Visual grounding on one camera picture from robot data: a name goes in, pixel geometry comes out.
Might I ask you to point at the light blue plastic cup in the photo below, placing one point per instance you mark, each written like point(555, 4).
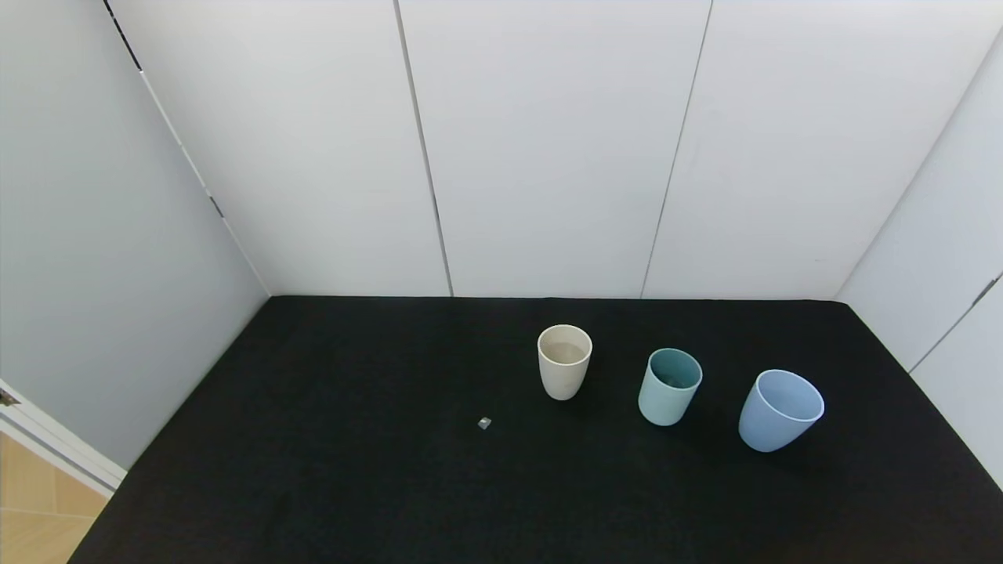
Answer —
point(768, 427)

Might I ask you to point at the beige plastic cup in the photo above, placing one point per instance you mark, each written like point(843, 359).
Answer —
point(563, 380)

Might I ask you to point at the teal plastic cup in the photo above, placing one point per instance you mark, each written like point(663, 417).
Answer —
point(662, 403)

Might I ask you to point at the black wall panel clip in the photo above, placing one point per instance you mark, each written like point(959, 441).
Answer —
point(217, 207)

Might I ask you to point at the white door frame trim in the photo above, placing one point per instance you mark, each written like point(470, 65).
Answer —
point(55, 450)

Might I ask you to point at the grey wall panel clip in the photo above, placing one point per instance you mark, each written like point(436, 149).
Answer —
point(986, 291)

